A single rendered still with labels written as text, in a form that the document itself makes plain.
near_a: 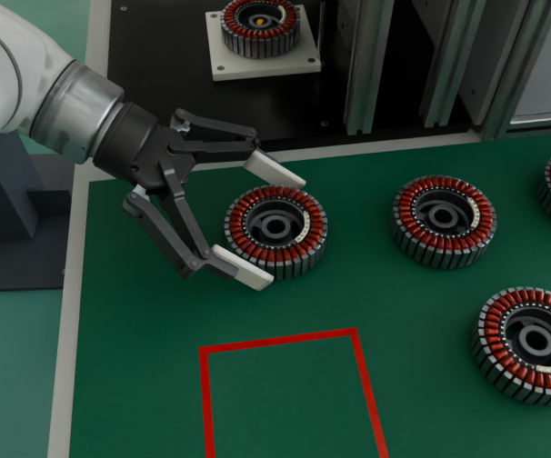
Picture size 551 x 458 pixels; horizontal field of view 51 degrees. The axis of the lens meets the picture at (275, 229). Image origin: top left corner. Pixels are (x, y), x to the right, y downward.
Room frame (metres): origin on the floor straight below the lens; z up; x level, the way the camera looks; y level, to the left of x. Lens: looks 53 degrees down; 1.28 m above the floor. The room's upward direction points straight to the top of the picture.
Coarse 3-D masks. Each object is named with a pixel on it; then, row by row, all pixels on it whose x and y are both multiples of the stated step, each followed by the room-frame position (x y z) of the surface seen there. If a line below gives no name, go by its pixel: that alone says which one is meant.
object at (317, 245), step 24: (264, 192) 0.43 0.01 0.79; (288, 192) 0.43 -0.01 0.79; (240, 216) 0.39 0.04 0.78; (264, 216) 0.41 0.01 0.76; (288, 216) 0.41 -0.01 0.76; (312, 216) 0.39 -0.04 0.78; (240, 240) 0.36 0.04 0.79; (264, 240) 0.37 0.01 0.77; (288, 240) 0.38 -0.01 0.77; (312, 240) 0.36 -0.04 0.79; (264, 264) 0.33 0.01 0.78; (288, 264) 0.33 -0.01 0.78; (312, 264) 0.35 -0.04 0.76
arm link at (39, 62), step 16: (0, 16) 0.46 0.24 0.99; (16, 16) 0.48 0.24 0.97; (0, 32) 0.43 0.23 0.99; (16, 32) 0.45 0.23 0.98; (32, 32) 0.46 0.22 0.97; (16, 48) 0.42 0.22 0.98; (32, 48) 0.44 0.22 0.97; (48, 48) 0.46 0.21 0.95; (16, 64) 0.40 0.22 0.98; (32, 64) 0.42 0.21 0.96; (48, 64) 0.44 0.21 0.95; (64, 64) 0.45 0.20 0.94; (32, 80) 0.41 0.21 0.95; (48, 80) 0.43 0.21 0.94; (32, 96) 0.41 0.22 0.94; (16, 112) 0.39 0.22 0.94; (32, 112) 0.41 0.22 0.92; (16, 128) 0.41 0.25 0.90; (32, 128) 0.41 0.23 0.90
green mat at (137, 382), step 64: (128, 192) 0.46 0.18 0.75; (192, 192) 0.46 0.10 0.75; (320, 192) 0.46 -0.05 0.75; (384, 192) 0.46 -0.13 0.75; (512, 192) 0.46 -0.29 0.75; (128, 256) 0.36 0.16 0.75; (384, 256) 0.36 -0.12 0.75; (512, 256) 0.36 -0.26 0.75; (128, 320) 0.28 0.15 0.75; (192, 320) 0.28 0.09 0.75; (256, 320) 0.28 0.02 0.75; (320, 320) 0.28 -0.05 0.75; (384, 320) 0.28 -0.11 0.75; (448, 320) 0.28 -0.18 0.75; (128, 384) 0.22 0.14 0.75; (192, 384) 0.22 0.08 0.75; (256, 384) 0.22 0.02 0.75; (320, 384) 0.22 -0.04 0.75; (384, 384) 0.22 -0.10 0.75; (448, 384) 0.22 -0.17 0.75; (128, 448) 0.16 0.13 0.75; (192, 448) 0.16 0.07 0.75; (256, 448) 0.16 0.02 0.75; (320, 448) 0.16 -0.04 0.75; (448, 448) 0.16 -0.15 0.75; (512, 448) 0.16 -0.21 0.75
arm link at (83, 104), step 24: (72, 72) 0.44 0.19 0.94; (48, 96) 0.42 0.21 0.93; (72, 96) 0.42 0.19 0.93; (96, 96) 0.43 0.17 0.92; (120, 96) 0.44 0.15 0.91; (48, 120) 0.40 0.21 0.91; (72, 120) 0.40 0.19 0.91; (96, 120) 0.41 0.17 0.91; (48, 144) 0.40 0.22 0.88; (72, 144) 0.40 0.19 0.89; (96, 144) 0.40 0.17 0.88
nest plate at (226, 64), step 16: (208, 16) 0.78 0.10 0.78; (304, 16) 0.78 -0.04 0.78; (208, 32) 0.74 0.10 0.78; (304, 32) 0.74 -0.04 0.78; (224, 48) 0.70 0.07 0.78; (304, 48) 0.70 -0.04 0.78; (224, 64) 0.66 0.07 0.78; (240, 64) 0.66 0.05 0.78; (256, 64) 0.66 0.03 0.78; (272, 64) 0.66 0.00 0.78; (288, 64) 0.66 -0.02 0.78; (304, 64) 0.66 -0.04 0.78; (320, 64) 0.66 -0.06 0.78
